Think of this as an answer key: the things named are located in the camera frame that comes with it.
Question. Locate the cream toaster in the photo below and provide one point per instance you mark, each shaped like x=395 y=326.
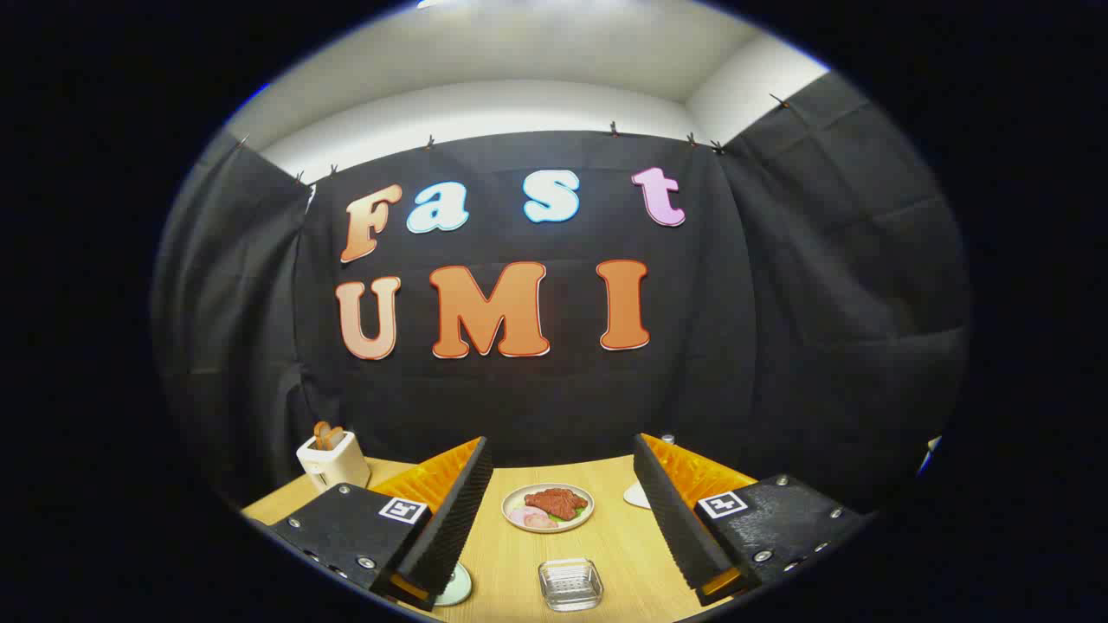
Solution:
x=338 y=467

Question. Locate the reddish pink ham slice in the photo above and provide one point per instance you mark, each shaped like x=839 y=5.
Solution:
x=542 y=523

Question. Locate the light blue plate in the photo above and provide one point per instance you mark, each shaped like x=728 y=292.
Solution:
x=457 y=588

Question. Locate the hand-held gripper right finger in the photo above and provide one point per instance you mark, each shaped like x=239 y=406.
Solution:
x=671 y=519

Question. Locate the toasted bread slice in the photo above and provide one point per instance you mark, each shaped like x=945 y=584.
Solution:
x=325 y=435

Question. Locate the brown steak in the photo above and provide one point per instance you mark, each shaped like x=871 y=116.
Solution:
x=558 y=503

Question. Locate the pale pink ham slice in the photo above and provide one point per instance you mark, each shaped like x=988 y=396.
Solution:
x=522 y=516

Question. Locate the black backdrop cloth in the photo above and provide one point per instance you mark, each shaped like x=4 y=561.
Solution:
x=563 y=398

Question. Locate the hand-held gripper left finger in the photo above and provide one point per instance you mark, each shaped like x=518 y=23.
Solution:
x=450 y=519

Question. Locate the row of backdrop clips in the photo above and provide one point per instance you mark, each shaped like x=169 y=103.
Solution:
x=614 y=129

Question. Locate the white square coaster dish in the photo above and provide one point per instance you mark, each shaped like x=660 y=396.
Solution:
x=638 y=496

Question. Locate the round white food plate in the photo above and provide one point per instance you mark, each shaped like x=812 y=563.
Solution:
x=518 y=499

